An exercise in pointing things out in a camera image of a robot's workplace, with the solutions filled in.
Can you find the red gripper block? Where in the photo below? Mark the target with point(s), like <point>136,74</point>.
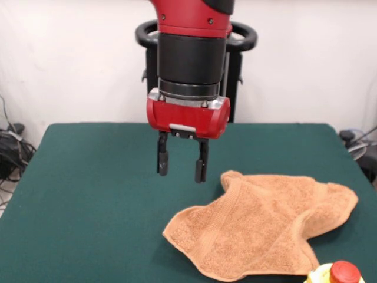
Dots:
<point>188,118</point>

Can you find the tan terry towel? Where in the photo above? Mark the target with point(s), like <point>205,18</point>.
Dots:
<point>250,224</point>

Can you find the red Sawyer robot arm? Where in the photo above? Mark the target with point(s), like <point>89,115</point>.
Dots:
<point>191,44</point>

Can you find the dark green tablecloth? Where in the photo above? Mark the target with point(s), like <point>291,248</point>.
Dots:
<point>88,191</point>

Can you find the yellow emergency stop button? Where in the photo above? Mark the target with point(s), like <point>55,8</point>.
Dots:
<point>344,272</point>

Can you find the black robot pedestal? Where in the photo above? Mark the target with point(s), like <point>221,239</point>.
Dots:
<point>235,73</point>

